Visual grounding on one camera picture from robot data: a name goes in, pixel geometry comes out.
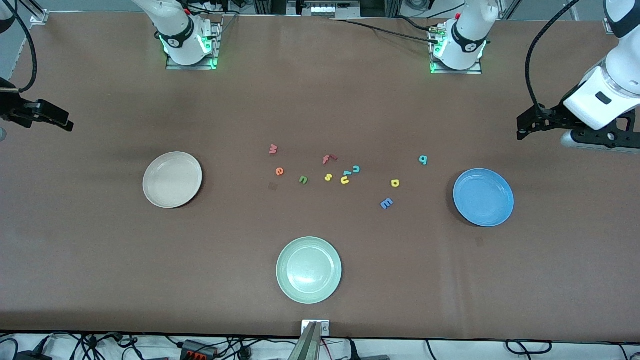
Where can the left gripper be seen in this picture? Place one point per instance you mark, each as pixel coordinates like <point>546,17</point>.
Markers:
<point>554,115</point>

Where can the grey aluminium camera pole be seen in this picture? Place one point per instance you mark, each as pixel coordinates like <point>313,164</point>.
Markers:
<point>306,347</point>

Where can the blue letter e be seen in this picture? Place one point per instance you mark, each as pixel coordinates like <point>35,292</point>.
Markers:
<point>386,203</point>

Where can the pale green round plate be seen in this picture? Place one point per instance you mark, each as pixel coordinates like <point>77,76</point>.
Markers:
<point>309,270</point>

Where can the aluminium frame profile with bracket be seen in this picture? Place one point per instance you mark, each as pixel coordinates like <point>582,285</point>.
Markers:
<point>37,17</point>

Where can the metal corner bracket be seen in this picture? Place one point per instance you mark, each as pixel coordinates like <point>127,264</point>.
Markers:
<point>612,26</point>

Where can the slanted aluminium frame profile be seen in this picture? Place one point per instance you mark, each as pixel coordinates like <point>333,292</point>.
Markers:
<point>507,9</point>

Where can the small metal clamp bracket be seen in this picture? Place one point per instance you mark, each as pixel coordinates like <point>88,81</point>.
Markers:
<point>325,327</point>

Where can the black plug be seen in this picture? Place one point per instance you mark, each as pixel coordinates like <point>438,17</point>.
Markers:
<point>352,350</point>

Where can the black power adapter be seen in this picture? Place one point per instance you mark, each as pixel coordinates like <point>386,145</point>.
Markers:
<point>32,356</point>

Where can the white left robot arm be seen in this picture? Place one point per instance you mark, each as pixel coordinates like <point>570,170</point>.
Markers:
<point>470,35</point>

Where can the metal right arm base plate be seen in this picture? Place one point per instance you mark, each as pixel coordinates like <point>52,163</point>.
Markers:
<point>192,66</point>

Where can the beige round plate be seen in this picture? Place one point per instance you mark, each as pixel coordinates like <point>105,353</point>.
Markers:
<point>172,180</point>

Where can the black orange power strip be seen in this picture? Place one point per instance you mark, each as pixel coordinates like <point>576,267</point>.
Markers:
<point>197,350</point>

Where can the blue round plate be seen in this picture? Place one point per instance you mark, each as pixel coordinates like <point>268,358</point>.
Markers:
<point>483,197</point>

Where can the red letter w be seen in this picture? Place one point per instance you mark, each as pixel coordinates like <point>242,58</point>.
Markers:
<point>273,149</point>

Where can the grey terminal block device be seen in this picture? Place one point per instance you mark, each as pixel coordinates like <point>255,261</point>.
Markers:
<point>330,10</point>

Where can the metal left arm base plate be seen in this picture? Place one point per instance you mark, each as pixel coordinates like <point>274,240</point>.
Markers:
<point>475,71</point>

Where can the brown table cover mat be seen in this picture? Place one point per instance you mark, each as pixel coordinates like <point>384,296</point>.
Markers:
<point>100,280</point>

